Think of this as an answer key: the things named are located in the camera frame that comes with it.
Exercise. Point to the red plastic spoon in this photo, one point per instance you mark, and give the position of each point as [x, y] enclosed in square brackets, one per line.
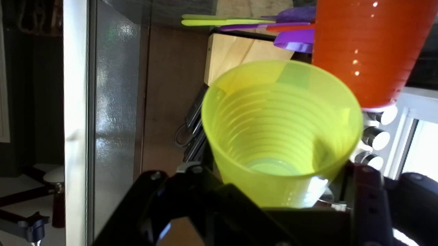
[292, 27]

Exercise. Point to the green plastic spoon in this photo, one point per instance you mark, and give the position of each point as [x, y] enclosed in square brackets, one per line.
[220, 21]

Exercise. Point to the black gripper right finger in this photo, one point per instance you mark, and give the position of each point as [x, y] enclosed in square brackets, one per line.
[370, 209]

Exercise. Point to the orange plastic cup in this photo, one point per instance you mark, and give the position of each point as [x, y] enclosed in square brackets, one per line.
[370, 45]

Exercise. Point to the chrome spice jar rack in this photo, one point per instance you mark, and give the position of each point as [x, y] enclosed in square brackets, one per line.
[374, 137]

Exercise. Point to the yellow-green plastic cup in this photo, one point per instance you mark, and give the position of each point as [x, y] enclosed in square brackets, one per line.
[274, 118]

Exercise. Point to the purple plastic plate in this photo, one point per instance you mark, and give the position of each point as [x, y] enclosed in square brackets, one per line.
[296, 42]

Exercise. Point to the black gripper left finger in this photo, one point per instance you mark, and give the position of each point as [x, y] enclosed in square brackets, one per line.
[228, 219]

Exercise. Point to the stainless steel refrigerator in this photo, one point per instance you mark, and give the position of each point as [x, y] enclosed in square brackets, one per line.
[118, 113]

